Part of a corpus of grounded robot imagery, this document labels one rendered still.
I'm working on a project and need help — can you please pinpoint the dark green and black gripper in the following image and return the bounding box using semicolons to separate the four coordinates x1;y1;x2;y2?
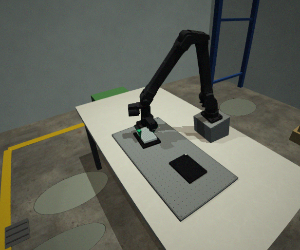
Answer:
134;121;143;138

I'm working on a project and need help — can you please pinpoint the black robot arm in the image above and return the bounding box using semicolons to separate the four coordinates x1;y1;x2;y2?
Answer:
128;30;223;132

